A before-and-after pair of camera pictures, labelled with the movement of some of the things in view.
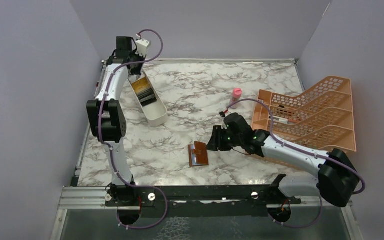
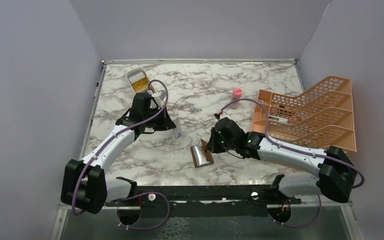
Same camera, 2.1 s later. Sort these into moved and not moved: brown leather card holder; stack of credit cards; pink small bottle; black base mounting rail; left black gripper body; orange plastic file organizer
Moved: brown leather card holder; left black gripper body
Not moved: black base mounting rail; pink small bottle; orange plastic file organizer; stack of credit cards
